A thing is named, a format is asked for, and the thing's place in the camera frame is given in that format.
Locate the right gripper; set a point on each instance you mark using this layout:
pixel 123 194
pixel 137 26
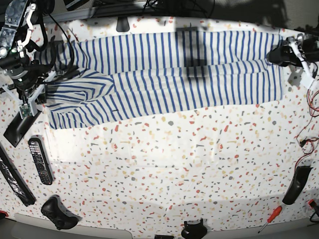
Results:
pixel 27 102

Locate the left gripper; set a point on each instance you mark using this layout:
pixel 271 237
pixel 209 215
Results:
pixel 301 51

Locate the blue white striped t-shirt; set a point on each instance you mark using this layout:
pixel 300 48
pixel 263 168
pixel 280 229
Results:
pixel 129 76

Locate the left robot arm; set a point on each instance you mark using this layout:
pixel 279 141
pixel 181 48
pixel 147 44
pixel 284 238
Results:
pixel 301 51

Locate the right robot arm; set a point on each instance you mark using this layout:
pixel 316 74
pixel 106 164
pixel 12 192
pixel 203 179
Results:
pixel 27 55

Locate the black cylinder speaker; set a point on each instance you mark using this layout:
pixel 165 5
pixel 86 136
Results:
pixel 17 129

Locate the black tv remote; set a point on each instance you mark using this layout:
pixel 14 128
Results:
pixel 40 160

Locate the long black flat bar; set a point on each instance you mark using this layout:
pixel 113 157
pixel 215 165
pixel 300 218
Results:
pixel 14 179

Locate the grey clamp at table edge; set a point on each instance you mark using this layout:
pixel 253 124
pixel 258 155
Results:
pixel 122 24

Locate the black game controller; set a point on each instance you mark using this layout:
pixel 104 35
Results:
pixel 53 212

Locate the small red black clip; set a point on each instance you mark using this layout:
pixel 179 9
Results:
pixel 312 203

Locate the black curved handle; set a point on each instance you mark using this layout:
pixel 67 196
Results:
pixel 297 184

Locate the red handled screwdriver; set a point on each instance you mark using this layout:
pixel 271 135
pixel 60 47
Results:
pixel 274 214

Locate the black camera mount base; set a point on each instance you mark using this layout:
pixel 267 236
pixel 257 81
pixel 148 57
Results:
pixel 194 230

